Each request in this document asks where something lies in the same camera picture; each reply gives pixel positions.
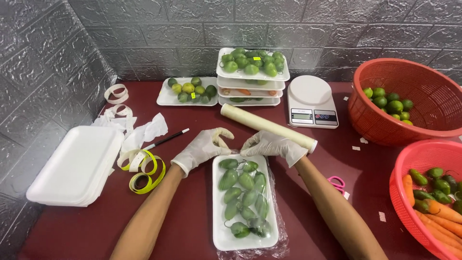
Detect person's left hand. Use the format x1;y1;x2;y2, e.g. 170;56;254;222
171;127;235;178

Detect person's right hand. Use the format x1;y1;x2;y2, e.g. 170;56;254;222
240;130;309;168

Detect clear plastic cling film sheet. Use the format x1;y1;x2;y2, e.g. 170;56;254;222
212;148;290;260

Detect cling film roll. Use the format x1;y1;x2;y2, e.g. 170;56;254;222
220;103;318;154

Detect black pen with white cap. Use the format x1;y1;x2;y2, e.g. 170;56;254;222
142;128;190;151

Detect crumpled white paper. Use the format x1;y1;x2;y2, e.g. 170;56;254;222
121;112;169;154

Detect yellow label tape roll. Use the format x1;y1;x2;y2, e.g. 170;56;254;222
117;148;167;195

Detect white digital kitchen scale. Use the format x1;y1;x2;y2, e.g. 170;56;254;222
287;75;339;129

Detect group of green peppers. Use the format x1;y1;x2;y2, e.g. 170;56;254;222
218;158;272;239

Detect wrapped foam tray of limes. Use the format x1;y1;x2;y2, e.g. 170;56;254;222
156;76;219;107

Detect wrapped foam tray of carrots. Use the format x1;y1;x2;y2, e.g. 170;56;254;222
218;87;284;98

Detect pink scissors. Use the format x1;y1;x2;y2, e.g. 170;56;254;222
327;175;346;196

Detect tangled white backing strip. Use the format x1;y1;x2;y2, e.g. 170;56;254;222
92;104;138;137

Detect white foam tray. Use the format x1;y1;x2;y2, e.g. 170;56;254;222
212;154;279;252

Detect wrapped foam tray of peppers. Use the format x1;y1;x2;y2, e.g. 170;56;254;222
216;47;291;82

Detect white label backing strip loop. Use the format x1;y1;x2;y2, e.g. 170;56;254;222
103;83;130;105

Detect stack of empty foam trays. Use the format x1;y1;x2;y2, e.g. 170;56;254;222
26;125;125;207

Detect pile of green limes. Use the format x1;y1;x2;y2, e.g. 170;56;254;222
363;87;414;126

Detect pink plastic basket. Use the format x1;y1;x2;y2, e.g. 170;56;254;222
389;140;462;260

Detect pile of dark green peppers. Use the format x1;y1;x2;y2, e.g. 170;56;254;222
409;166;462;214

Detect orange plastic basket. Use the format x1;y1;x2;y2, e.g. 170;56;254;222
348;58;462;147

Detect pile of orange carrots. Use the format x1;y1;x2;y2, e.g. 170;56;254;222
402;174;462;259

